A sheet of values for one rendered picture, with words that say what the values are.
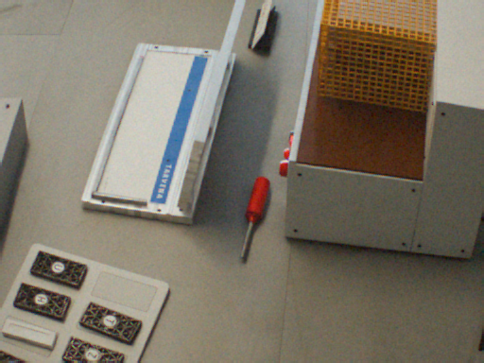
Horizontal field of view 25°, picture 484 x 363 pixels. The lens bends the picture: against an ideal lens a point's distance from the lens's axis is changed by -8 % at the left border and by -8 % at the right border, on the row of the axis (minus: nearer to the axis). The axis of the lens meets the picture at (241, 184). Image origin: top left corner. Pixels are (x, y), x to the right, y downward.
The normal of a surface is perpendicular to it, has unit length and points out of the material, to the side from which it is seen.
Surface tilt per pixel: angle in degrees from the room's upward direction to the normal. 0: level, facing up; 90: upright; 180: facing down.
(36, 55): 0
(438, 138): 90
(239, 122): 0
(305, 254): 0
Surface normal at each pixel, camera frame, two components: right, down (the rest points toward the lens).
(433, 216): -0.17, 0.73
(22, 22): 0.01, -0.67
